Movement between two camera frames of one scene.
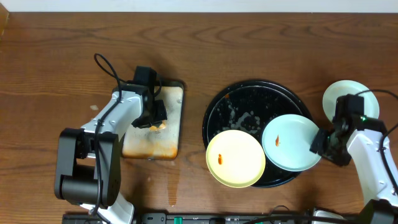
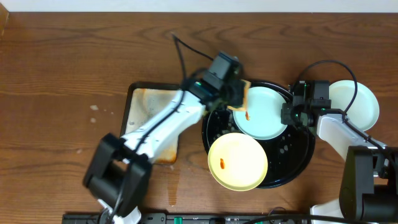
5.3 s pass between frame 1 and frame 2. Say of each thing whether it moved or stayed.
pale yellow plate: stayed
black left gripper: moved
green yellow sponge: moved
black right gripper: moved
